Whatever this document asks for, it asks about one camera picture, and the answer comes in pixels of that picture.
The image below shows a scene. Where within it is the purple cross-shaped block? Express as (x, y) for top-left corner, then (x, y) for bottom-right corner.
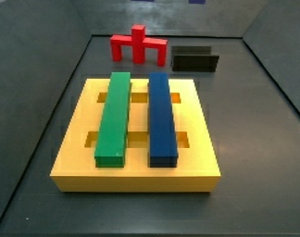
(131, 0), (207, 5)

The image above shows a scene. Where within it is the yellow slotted board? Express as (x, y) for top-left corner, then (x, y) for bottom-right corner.
(50, 79), (221, 193)

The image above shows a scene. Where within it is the blue long bar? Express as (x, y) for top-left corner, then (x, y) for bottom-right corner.
(149, 72), (179, 168)

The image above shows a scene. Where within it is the green long bar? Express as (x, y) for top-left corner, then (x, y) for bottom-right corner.
(94, 72), (131, 168)

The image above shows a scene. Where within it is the red three-legged block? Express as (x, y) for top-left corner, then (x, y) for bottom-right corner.
(111, 24), (168, 67)

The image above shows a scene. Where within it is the black angle bracket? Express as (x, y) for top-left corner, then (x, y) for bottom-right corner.
(172, 46), (220, 72)

